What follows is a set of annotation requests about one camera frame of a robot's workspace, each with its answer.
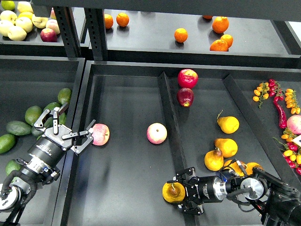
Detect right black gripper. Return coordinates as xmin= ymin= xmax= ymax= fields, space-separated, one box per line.
xmin=167 ymin=167 xmax=224 ymax=216

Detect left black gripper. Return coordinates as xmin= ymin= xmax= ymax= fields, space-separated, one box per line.
xmin=27 ymin=102 xmax=96 ymax=170

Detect yellow pear stem up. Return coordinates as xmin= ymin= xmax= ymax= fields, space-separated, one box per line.
xmin=162 ymin=182 xmax=185 ymax=203

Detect dark green avocado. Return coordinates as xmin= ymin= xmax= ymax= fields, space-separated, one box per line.
xmin=5 ymin=159 xmax=23 ymax=176

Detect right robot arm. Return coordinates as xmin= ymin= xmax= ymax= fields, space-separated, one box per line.
xmin=162 ymin=159 xmax=301 ymax=226

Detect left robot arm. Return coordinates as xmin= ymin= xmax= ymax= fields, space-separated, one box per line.
xmin=0 ymin=103 xmax=95 ymax=226

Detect dark avocado centre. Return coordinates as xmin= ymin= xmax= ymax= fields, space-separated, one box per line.
xmin=31 ymin=117 xmax=53 ymax=137

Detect green avocado upper middle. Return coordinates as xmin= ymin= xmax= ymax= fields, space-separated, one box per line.
xmin=43 ymin=102 xmax=62 ymax=110

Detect green avocado top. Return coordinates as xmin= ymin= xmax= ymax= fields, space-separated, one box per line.
xmin=57 ymin=88 xmax=72 ymax=105

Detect light green avocado round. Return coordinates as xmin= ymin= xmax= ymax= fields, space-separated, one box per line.
xmin=24 ymin=105 xmax=42 ymax=126

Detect yellow pear left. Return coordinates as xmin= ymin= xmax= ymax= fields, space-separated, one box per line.
xmin=204 ymin=147 xmax=224 ymax=171

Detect yellow pear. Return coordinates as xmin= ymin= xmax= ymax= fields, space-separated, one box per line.
xmin=204 ymin=147 xmax=224 ymax=171
xmin=246 ymin=162 xmax=263 ymax=175
xmin=216 ymin=110 xmax=240 ymax=134
xmin=224 ymin=160 xmax=247 ymax=176
xmin=214 ymin=138 xmax=238 ymax=158

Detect dark avocado left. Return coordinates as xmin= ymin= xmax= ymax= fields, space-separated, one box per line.
xmin=6 ymin=121 xmax=32 ymax=136

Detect yellow pear lower centre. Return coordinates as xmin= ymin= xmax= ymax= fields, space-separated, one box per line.
xmin=224 ymin=160 xmax=247 ymax=176

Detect yellow pear middle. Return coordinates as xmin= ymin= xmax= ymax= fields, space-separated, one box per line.
xmin=214 ymin=138 xmax=238 ymax=158

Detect light green avocado far left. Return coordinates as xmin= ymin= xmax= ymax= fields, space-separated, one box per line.
xmin=0 ymin=134 xmax=16 ymax=154

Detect yellow pear lower right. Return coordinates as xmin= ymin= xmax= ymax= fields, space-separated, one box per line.
xmin=246 ymin=162 xmax=263 ymax=175

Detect yellow pear upper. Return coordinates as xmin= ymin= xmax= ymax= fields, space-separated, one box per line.
xmin=216 ymin=110 xmax=240 ymax=134

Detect black tray divider left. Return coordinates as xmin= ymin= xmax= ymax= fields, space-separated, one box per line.
xmin=157 ymin=71 xmax=200 ymax=226

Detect pink apple left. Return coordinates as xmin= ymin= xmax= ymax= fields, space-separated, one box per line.
xmin=92 ymin=123 xmax=110 ymax=146

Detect pink apple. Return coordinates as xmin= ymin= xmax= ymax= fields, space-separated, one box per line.
xmin=92 ymin=123 xmax=110 ymax=146
xmin=147 ymin=123 xmax=167 ymax=145

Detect pink apple centre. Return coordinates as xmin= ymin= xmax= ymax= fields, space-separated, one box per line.
xmin=147 ymin=123 xmax=167 ymax=145

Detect black centre tray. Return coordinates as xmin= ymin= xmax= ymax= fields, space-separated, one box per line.
xmin=51 ymin=60 xmax=301 ymax=226

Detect black upper left tray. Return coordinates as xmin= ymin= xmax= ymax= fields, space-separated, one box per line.
xmin=0 ymin=29 xmax=67 ymax=57

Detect dark red apple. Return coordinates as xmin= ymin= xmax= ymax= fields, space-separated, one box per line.
xmin=176 ymin=88 xmax=194 ymax=107

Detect red apple on shelf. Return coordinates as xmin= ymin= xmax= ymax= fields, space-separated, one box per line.
xmin=40 ymin=28 xmax=57 ymax=42

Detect pink peach on shelf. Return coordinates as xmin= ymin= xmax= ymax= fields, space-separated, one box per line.
xmin=46 ymin=19 xmax=60 ymax=35

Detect pale yellow apple front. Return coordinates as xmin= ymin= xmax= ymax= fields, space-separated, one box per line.
xmin=8 ymin=26 xmax=27 ymax=41

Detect yellow apple with stem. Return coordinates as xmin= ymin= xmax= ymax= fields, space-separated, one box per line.
xmin=32 ymin=14 xmax=48 ymax=29

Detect bright red apple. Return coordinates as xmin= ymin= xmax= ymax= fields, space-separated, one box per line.
xmin=177 ymin=69 xmax=198 ymax=89

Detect mixed cherry tomatoes lower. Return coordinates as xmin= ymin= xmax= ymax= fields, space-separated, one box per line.
xmin=273 ymin=128 xmax=301 ymax=175

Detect pale yellow apple middle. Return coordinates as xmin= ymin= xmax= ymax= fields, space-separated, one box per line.
xmin=15 ymin=17 xmax=33 ymax=33

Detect white label card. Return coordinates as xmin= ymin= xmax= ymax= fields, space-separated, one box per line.
xmin=292 ymin=135 xmax=301 ymax=147

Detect green avocado by wall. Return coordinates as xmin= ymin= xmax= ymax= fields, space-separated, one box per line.
xmin=59 ymin=113 xmax=67 ymax=125

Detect black shelf post left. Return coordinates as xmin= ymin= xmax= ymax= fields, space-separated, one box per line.
xmin=53 ymin=6 xmax=81 ymax=57

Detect black shelf post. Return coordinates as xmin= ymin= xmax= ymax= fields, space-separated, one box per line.
xmin=53 ymin=6 xmax=81 ymax=57
xmin=84 ymin=8 xmax=108 ymax=61

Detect pink fruit behind post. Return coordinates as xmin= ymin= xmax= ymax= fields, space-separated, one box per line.
xmin=50 ymin=8 xmax=56 ymax=20

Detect black shelf post right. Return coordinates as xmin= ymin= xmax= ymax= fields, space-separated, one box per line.
xmin=84 ymin=8 xmax=108 ymax=61

